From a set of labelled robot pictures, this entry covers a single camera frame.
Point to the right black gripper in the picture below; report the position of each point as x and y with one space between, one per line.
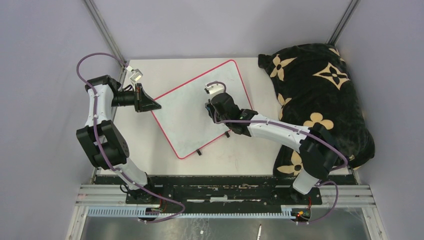
211 112

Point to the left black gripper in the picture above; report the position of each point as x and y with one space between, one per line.
142 101

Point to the red framed whiteboard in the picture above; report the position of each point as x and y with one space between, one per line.
183 118

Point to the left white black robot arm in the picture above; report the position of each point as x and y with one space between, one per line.
104 145

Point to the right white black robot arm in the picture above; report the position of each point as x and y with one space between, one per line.
315 145

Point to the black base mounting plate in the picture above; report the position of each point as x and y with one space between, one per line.
211 194

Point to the black floral plush blanket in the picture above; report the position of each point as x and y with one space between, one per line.
312 85

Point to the white marker pen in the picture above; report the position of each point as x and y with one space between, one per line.
259 232

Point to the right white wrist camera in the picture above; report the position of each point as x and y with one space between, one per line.
215 87

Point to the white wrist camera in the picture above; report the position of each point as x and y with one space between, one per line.
215 87
134 74

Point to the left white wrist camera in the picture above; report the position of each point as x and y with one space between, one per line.
134 74

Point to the left aluminium corner post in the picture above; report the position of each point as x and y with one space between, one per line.
107 36

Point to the aluminium corner post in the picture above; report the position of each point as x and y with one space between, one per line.
342 23
107 36

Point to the blue toothed cable duct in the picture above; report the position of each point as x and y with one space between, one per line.
142 212

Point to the aluminium frame rails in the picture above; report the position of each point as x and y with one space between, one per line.
330 200

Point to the right aluminium corner post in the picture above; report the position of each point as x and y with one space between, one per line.
342 23

